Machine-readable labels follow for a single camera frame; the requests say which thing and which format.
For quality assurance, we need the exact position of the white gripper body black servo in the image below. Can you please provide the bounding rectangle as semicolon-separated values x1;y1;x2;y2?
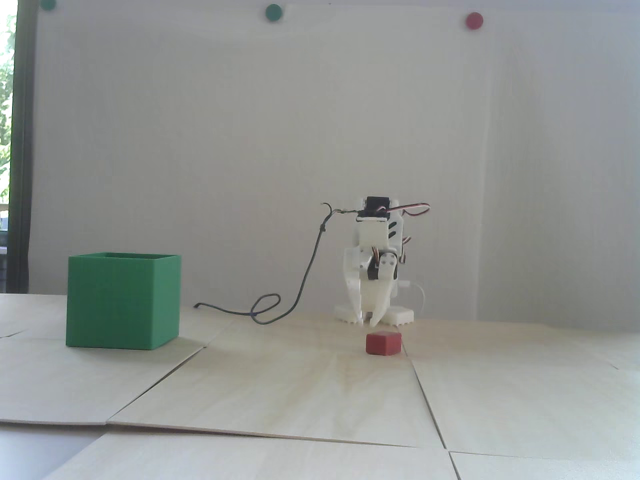
345;219;409;284

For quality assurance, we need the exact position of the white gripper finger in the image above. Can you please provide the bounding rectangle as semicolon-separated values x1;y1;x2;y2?
343;247;365;325
368;251;400;329

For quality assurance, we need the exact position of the red block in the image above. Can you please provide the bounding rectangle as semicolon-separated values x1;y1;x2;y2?
365;329;404;357

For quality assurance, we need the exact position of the green box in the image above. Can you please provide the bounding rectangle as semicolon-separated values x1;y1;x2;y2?
66;252;181;350

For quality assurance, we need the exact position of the white power cable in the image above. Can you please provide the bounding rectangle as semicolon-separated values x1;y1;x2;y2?
407;282;427;319

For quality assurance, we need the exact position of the thin black camera cable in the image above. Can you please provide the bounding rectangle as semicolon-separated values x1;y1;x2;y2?
193;202;351;325

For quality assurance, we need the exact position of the dark window frame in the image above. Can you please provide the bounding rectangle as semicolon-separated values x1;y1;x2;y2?
6;0;39;294

